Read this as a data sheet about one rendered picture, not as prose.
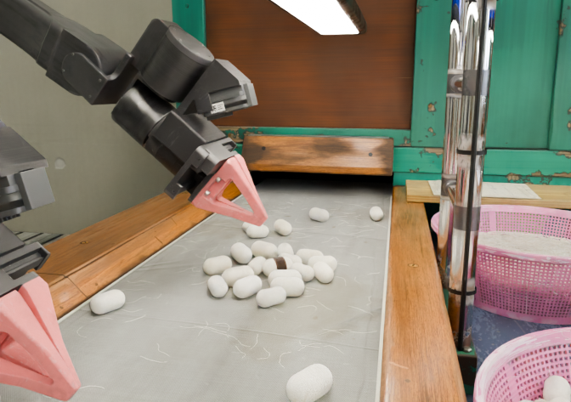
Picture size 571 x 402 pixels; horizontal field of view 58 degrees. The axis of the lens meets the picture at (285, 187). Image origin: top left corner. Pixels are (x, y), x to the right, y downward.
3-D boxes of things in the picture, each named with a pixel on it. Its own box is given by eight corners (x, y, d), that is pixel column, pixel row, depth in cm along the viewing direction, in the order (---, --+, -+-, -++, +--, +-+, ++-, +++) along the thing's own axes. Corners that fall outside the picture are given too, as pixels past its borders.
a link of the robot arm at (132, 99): (199, 106, 59) (155, 66, 59) (177, 110, 54) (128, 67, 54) (166, 150, 61) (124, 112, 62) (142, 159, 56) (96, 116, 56)
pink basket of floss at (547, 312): (560, 359, 54) (569, 274, 52) (389, 279, 77) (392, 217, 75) (682, 306, 67) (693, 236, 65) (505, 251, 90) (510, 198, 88)
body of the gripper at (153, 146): (241, 147, 62) (195, 105, 62) (212, 158, 52) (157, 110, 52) (209, 186, 63) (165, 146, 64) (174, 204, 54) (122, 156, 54)
